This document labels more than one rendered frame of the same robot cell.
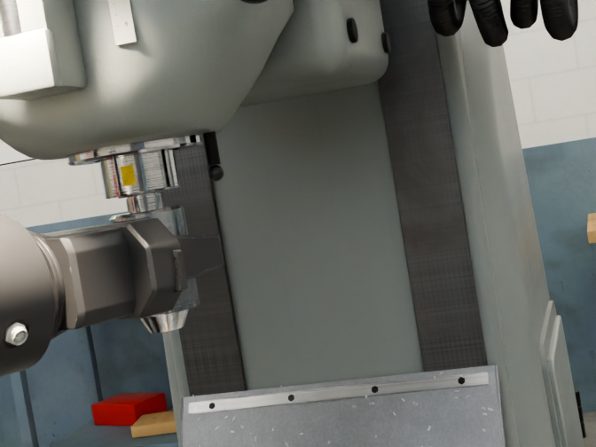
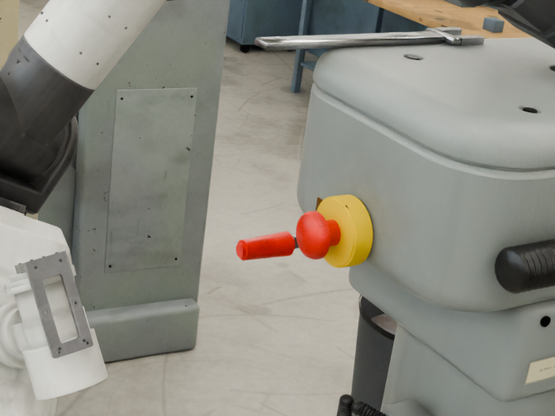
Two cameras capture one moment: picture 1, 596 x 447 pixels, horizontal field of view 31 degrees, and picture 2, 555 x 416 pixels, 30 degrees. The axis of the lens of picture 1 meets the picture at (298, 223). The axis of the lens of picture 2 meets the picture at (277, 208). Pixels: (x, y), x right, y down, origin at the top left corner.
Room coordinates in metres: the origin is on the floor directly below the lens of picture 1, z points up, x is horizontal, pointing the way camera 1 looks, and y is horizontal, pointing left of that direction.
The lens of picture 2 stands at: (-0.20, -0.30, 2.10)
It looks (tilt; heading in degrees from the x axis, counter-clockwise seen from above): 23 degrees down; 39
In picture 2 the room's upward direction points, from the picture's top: 8 degrees clockwise
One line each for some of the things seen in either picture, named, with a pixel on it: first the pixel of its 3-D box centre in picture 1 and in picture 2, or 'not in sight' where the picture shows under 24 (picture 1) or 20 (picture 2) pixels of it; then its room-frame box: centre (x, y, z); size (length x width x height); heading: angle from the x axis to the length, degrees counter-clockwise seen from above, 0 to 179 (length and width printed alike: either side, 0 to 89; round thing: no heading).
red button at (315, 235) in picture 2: not in sight; (320, 234); (0.43, 0.16, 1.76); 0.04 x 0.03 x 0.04; 74
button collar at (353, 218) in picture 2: not in sight; (343, 231); (0.45, 0.16, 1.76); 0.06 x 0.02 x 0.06; 74
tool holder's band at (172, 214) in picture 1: (147, 218); not in sight; (0.67, 0.09, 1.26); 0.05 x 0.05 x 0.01
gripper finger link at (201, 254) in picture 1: (186, 257); not in sight; (0.65, 0.07, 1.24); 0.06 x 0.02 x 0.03; 139
